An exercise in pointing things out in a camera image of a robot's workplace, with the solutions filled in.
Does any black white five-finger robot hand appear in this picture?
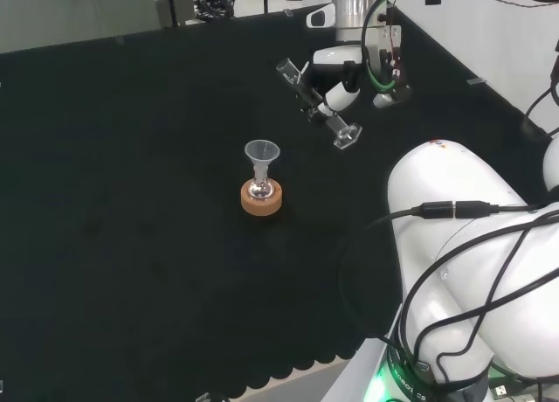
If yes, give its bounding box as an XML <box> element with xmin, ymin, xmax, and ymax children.
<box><xmin>299</xmin><ymin>3</ymin><xmax>364</xmax><ymax>124</ymax></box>

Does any clear glass graduated cylinder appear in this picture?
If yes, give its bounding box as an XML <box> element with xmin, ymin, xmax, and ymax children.
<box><xmin>275</xmin><ymin>58</ymin><xmax>364</xmax><ymax>150</ymax></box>

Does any clear plastic funnel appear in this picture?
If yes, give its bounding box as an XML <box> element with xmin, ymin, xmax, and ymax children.
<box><xmin>244</xmin><ymin>140</ymin><xmax>281</xmax><ymax>181</ymax></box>

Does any clear round-bottom flask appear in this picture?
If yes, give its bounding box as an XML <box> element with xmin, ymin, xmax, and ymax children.
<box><xmin>246</xmin><ymin>168</ymin><xmax>276</xmax><ymax>202</ymax></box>

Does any black bench cloth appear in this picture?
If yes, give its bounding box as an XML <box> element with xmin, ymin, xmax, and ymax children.
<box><xmin>0</xmin><ymin>0</ymin><xmax>554</xmax><ymax>402</ymax></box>

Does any pale board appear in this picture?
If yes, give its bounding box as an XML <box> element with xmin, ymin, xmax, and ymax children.
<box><xmin>0</xmin><ymin>0</ymin><xmax>161</xmax><ymax>54</ymax></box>

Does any green wrist cable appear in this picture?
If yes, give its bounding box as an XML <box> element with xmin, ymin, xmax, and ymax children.
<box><xmin>360</xmin><ymin>0</ymin><xmax>402</xmax><ymax>93</ymax></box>

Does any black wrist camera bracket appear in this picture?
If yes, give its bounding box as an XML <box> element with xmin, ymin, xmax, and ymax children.
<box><xmin>364</xmin><ymin>24</ymin><xmax>413</xmax><ymax>109</ymax></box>

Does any black cable bundle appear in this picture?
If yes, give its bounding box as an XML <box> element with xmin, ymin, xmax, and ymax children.
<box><xmin>195</xmin><ymin>0</ymin><xmax>235</xmax><ymax>20</ymax></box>

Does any tan cork ring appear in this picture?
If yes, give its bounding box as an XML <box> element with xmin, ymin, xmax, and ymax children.
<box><xmin>240</xmin><ymin>178</ymin><xmax>284</xmax><ymax>218</ymax></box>

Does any black cable with inline connector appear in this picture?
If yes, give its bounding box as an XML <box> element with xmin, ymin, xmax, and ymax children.
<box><xmin>338</xmin><ymin>199</ymin><xmax>559</xmax><ymax>329</ymax></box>

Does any black looping arm cable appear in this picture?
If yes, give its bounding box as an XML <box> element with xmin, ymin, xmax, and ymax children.
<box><xmin>399</xmin><ymin>211</ymin><xmax>559</xmax><ymax>385</ymax></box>

